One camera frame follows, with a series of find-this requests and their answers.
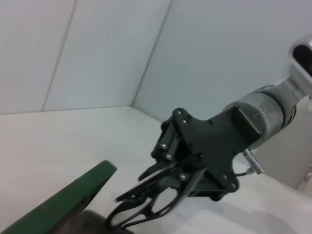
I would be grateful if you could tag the green glasses case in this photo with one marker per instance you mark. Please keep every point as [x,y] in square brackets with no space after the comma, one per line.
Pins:
[61,200]

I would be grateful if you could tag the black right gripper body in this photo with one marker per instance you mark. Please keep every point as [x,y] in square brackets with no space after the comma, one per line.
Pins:
[214,143]

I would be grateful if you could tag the white and silver right arm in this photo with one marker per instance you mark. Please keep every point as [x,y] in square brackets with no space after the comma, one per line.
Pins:
[268,107]

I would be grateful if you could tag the black glasses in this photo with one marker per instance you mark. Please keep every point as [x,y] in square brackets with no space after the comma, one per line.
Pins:
[192,183]

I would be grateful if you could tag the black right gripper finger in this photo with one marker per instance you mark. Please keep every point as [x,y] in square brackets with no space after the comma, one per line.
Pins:
[207,192]
[170,143]

